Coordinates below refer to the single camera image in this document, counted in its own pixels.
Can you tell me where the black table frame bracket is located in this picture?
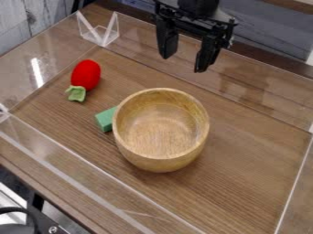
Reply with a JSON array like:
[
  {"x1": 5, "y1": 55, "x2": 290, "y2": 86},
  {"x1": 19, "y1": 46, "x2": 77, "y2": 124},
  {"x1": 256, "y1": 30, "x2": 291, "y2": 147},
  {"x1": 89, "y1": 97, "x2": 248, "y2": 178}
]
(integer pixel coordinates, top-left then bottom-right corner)
[{"x1": 27, "y1": 193, "x2": 70, "y2": 234}]

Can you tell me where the clear acrylic corner bracket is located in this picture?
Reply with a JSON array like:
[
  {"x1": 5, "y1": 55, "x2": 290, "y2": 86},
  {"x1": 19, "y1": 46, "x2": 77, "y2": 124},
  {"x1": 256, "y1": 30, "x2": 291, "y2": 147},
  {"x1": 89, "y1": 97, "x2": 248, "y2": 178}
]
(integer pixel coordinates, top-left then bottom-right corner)
[{"x1": 77, "y1": 11, "x2": 121, "y2": 48}]

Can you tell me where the black cable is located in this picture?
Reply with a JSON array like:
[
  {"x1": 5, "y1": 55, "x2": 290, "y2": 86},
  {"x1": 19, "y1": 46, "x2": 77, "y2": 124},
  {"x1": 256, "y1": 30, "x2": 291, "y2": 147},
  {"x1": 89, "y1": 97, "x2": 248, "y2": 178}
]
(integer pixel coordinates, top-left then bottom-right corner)
[{"x1": 0, "y1": 206, "x2": 30, "y2": 218}]

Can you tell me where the red plush strawberry toy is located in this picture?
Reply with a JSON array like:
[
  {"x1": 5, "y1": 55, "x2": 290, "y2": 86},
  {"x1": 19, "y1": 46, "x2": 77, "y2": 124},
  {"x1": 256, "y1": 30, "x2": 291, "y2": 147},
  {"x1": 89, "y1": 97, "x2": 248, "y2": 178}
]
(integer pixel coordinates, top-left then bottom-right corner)
[{"x1": 66, "y1": 59, "x2": 102, "y2": 102}]

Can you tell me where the green foam block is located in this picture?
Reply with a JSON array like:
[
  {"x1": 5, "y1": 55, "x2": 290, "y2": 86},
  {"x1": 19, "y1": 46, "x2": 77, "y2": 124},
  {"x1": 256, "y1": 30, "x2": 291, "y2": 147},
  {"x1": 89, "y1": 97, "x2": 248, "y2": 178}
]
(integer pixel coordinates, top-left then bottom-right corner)
[{"x1": 96, "y1": 107, "x2": 117, "y2": 133}]

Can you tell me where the wooden bowl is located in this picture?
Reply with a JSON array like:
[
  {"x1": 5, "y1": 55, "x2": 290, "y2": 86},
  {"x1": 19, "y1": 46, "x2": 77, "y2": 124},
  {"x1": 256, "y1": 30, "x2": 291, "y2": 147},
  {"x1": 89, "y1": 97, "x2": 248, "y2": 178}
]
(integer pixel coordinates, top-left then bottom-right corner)
[{"x1": 113, "y1": 88, "x2": 211, "y2": 173}]

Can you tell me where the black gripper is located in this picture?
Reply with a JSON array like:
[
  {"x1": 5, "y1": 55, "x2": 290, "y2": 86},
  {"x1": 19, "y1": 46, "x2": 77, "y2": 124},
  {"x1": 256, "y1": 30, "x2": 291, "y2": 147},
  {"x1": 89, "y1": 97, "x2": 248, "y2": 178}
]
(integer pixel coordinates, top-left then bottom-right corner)
[{"x1": 154, "y1": 0, "x2": 237, "y2": 73}]

